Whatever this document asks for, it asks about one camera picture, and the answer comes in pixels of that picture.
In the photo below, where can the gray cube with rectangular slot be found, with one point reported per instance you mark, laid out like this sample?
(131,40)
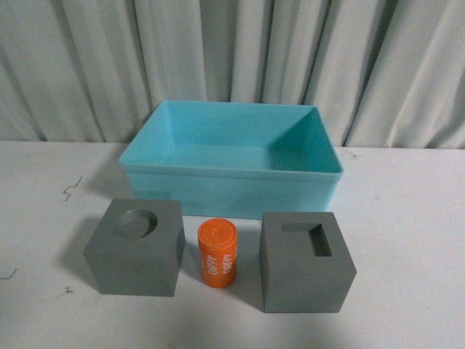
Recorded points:
(305,264)

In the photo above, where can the orange cylinder with white numbers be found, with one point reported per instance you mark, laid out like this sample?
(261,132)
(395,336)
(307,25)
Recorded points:
(218,242)

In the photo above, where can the gray cube with round hole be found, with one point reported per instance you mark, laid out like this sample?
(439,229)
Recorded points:
(137,248)

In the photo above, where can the white pleated curtain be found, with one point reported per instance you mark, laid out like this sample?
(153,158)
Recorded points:
(384,74)

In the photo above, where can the light blue plastic box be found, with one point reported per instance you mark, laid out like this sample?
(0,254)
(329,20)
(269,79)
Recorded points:
(234,159)

